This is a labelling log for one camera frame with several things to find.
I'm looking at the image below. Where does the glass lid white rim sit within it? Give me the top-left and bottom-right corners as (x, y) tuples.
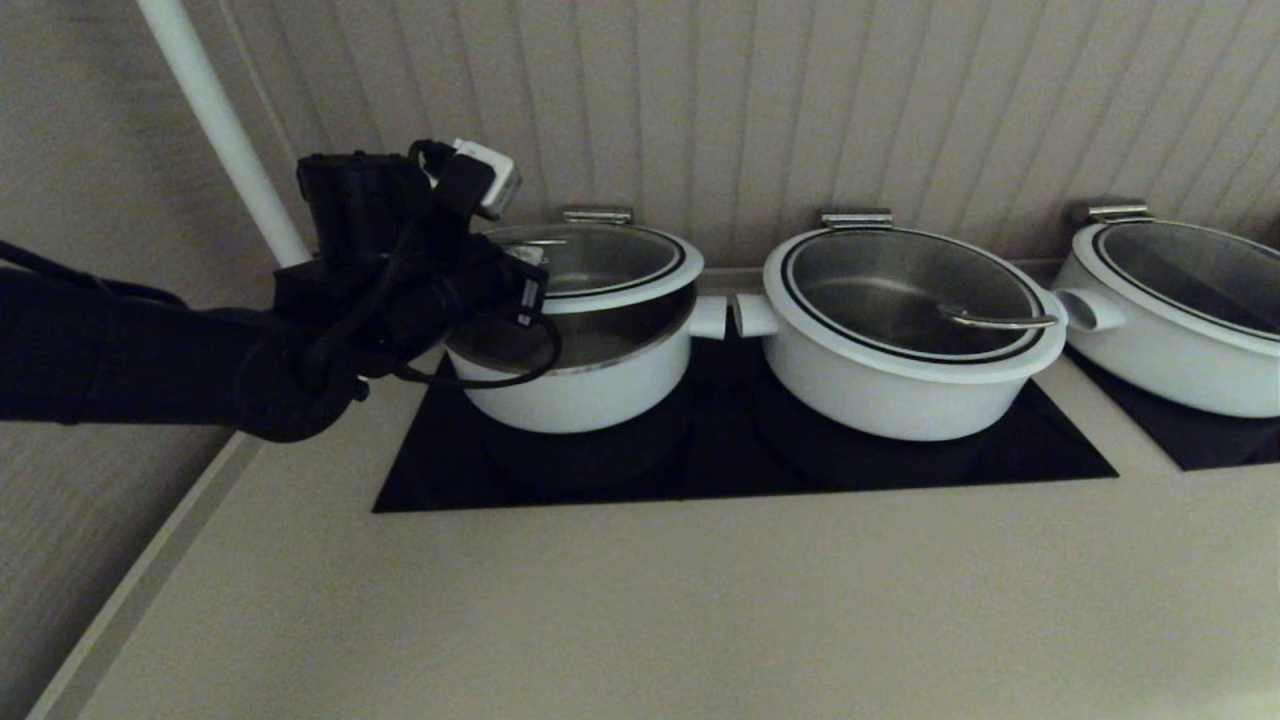
(480, 222), (704, 316)
(1070, 222), (1280, 359)

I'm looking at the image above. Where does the large black glass cooktop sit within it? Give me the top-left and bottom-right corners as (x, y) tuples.
(372, 345), (1118, 514)

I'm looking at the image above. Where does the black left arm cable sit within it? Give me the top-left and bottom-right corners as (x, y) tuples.
(390, 305), (563, 391)

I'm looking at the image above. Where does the middle white pot with lid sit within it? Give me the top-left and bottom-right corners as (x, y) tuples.
(763, 230), (1067, 385)

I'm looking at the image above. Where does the white round pot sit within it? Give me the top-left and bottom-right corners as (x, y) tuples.
(1050, 225), (1280, 419)
(440, 280), (728, 435)
(733, 290), (1061, 443)

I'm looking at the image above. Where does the white metal pole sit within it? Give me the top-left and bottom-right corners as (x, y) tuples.
(135, 0), (313, 269)

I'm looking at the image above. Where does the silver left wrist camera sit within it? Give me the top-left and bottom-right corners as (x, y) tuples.
(450, 138), (521, 221)

